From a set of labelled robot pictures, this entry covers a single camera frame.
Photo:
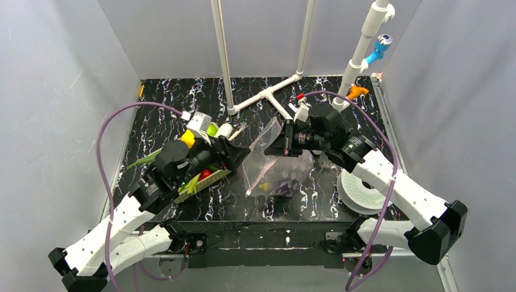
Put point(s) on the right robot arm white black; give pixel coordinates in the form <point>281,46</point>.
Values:
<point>433,226</point>

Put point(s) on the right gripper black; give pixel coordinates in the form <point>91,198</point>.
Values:
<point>288,137</point>

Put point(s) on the green onion with white root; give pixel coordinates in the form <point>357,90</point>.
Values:
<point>151,157</point>

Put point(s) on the clear zip top bag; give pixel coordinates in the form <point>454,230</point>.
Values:
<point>273,175</point>

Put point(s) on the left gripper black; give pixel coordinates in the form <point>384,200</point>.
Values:
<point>221,152</point>

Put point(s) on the cream woven basket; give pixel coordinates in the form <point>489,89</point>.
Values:
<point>214,178</point>

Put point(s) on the white radish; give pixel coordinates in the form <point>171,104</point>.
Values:
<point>225,130</point>

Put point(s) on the green apple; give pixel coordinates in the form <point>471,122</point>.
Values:
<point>212,129</point>

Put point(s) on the blue clamp fitting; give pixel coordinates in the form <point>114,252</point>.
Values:
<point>380,47</point>

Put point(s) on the yellow lemon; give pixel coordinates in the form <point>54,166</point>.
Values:
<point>188,138</point>

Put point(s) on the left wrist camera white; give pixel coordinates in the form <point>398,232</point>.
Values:
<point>198,125</point>

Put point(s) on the red tomato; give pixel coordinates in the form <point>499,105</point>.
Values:
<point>204,174</point>

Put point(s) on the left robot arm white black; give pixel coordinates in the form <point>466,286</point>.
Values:
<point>93,261</point>

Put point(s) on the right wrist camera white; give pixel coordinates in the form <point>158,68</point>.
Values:
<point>300,109</point>

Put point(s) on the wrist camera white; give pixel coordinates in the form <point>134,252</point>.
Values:
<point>300,109</point>
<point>198,125</point>

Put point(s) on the orange clamp fitting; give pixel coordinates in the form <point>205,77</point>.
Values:
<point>356,91</point>

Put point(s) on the white jointed pipe stand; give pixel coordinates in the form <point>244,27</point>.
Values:
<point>380,12</point>

